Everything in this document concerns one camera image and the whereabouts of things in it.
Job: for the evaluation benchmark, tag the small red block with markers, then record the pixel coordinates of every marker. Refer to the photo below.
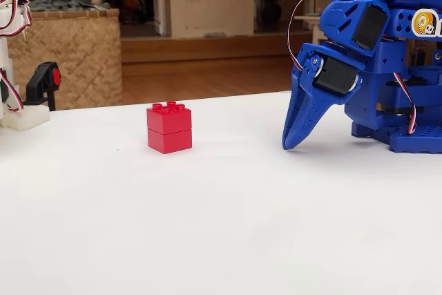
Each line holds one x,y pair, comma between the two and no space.
168,129

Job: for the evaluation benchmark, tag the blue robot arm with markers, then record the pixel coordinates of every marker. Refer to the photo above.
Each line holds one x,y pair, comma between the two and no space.
390,63

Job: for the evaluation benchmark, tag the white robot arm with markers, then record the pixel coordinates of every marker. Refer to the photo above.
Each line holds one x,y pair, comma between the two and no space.
7,15

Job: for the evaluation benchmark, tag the white side table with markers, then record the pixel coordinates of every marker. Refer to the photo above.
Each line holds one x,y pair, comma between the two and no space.
312,23

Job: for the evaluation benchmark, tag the orange white cartoon sticker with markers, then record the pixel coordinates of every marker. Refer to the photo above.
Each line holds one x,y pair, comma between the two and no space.
426,23

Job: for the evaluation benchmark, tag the woven wicker planter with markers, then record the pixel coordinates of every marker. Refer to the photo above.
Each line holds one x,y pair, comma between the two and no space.
76,56

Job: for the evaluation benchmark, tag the black clamp with red knob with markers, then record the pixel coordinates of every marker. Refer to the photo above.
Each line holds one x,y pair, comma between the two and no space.
43,82

